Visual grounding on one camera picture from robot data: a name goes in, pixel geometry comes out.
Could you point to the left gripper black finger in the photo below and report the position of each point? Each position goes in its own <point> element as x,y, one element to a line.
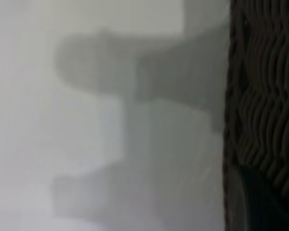
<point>267,209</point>

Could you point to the black woven wicker basket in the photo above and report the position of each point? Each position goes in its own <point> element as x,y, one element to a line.
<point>267,96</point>

